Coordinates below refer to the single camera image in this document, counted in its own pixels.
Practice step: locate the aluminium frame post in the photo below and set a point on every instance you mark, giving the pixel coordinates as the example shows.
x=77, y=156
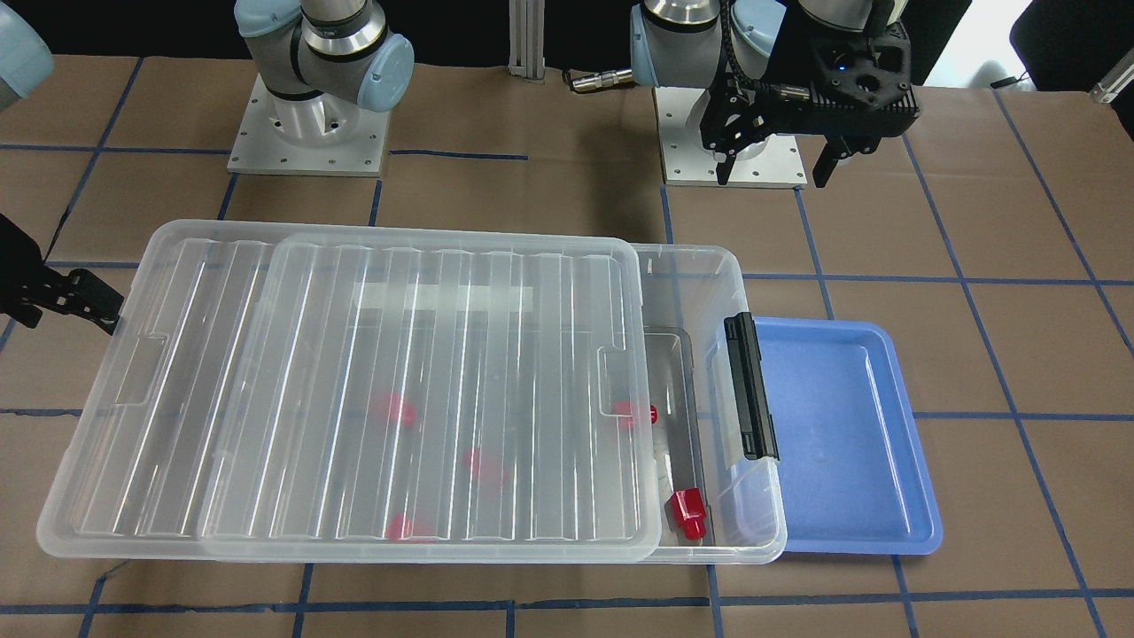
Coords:
x=526, y=22

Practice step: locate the clear plastic box lid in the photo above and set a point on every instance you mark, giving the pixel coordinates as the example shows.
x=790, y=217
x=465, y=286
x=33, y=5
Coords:
x=132, y=482

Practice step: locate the red block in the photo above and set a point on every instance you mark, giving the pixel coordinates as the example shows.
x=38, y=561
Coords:
x=689, y=513
x=404, y=528
x=628, y=419
x=391, y=410
x=487, y=471

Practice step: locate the blue plastic tray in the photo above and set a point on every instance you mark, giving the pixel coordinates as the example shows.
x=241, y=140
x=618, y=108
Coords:
x=853, y=474

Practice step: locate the brown paper table cover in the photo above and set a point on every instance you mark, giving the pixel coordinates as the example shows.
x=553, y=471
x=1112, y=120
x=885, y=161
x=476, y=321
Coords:
x=991, y=241

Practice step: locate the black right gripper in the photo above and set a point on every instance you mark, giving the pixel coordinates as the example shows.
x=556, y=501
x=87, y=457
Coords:
x=55, y=292

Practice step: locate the red block under lid front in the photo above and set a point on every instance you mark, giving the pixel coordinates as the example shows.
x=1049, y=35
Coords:
x=404, y=528

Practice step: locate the clear plastic storage box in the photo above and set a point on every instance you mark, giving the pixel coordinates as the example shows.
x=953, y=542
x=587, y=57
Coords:
x=518, y=345

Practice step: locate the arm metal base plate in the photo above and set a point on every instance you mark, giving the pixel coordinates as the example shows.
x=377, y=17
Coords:
x=773, y=164
x=320, y=136

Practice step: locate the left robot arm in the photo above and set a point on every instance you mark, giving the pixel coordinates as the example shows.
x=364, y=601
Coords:
x=676, y=44

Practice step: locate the metal cable connector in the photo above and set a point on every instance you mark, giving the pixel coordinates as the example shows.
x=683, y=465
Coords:
x=595, y=82

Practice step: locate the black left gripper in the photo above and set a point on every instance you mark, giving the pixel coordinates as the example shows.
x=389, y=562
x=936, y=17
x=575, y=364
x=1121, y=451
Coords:
x=791, y=55

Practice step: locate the black box latch handle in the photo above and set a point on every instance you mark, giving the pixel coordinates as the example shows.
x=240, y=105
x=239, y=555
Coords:
x=755, y=423

